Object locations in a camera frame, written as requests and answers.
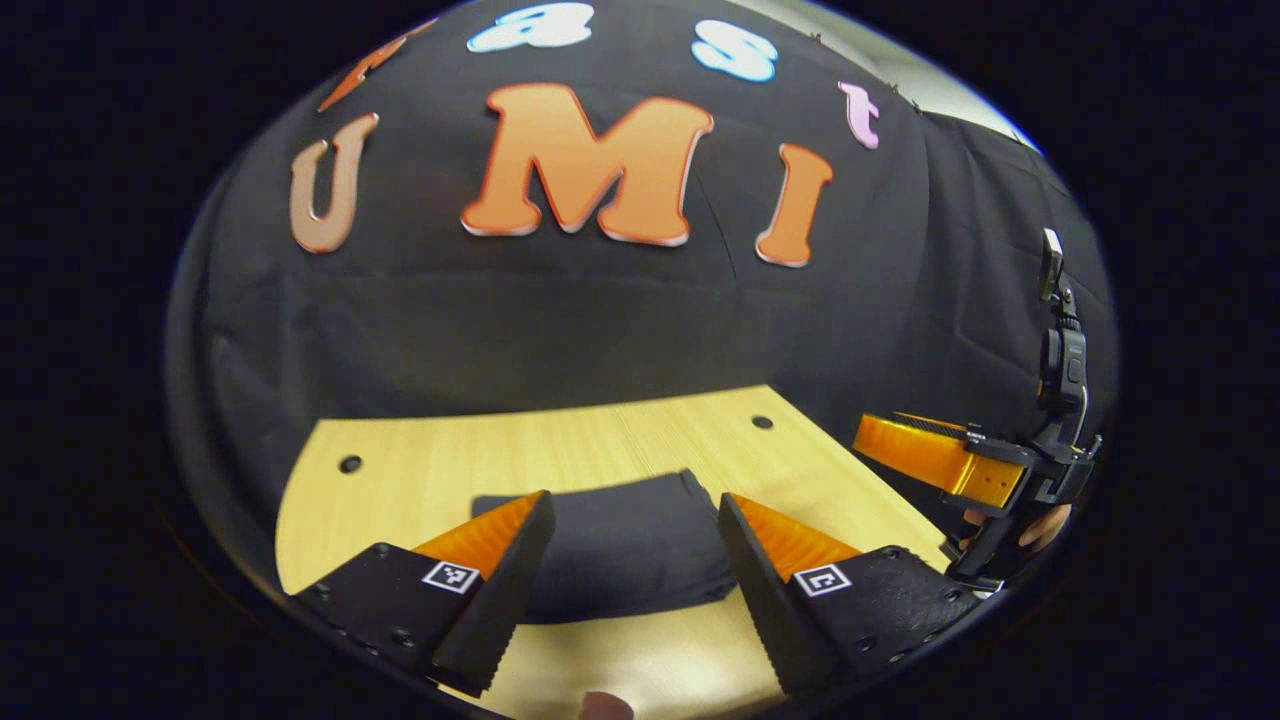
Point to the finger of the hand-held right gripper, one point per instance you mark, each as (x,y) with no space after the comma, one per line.
(930,462)
(945,425)

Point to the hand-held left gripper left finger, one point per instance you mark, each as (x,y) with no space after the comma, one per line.
(505,610)

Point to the dark blue jeans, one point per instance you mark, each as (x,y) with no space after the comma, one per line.
(620,550)

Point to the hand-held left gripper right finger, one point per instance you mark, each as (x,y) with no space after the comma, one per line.
(770,610)

